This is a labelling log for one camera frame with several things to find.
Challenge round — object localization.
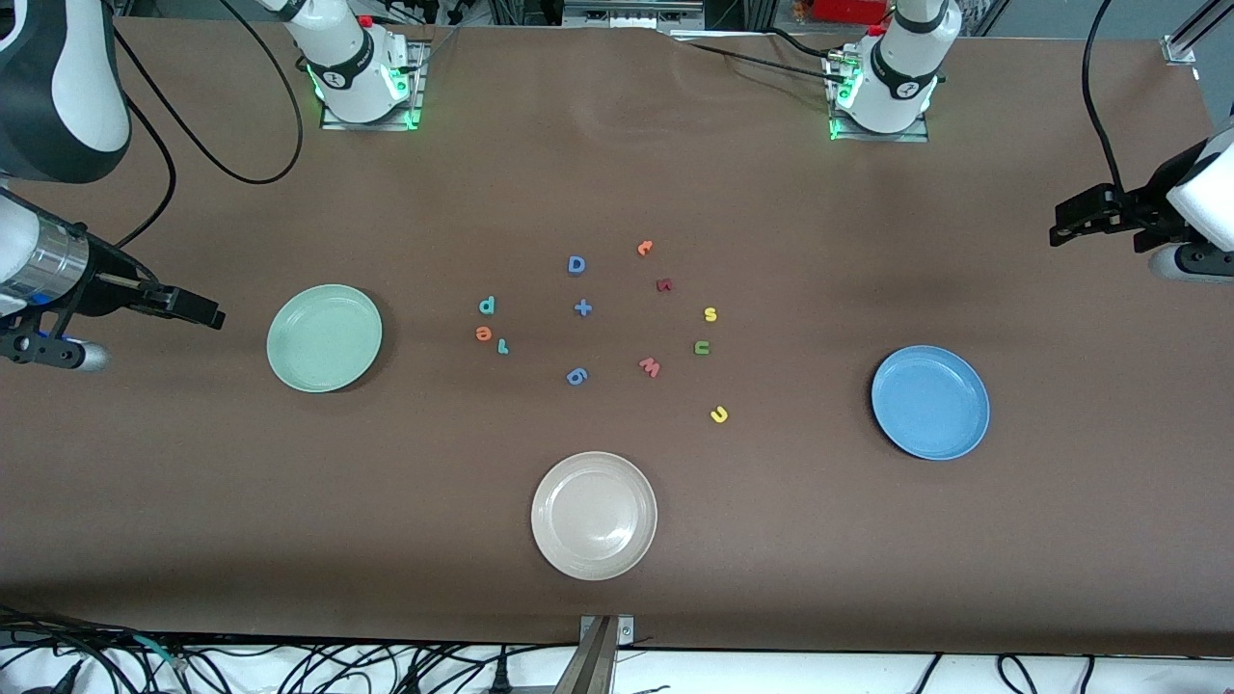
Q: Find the green plate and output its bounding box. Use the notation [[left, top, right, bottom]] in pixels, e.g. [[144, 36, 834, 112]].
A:
[[266, 283, 384, 394]]

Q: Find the aluminium corner profile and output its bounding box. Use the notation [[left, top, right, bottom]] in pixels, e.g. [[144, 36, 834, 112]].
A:
[[1162, 0, 1234, 67]]

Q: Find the blue plate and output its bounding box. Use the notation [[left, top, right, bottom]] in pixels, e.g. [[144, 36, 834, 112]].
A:
[[871, 345, 991, 462]]

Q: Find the red box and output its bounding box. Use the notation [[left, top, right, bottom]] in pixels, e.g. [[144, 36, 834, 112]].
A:
[[813, 0, 893, 26]]

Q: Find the brown table cover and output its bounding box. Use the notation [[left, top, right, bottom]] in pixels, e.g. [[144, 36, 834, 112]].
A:
[[0, 17, 1234, 658]]

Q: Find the beige plate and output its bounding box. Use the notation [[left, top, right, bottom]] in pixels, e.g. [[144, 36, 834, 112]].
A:
[[530, 451, 658, 581]]

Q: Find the grey equipment box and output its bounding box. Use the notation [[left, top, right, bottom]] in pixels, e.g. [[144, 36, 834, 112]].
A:
[[562, 0, 707, 30]]

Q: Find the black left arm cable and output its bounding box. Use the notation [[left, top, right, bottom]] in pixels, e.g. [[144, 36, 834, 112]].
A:
[[1080, 0, 1127, 192]]

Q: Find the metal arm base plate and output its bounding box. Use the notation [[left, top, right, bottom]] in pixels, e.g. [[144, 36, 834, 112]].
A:
[[827, 48, 931, 144], [320, 40, 428, 132]]

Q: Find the black base cable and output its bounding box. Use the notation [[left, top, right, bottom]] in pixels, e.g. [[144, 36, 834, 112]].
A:
[[762, 27, 854, 61], [672, 39, 849, 82]]

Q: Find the teal floor cable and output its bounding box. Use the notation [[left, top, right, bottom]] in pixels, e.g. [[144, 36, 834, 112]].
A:
[[133, 634, 186, 673]]

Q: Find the aluminium mount post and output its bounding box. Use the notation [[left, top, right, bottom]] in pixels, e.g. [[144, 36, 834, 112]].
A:
[[554, 615, 635, 694]]

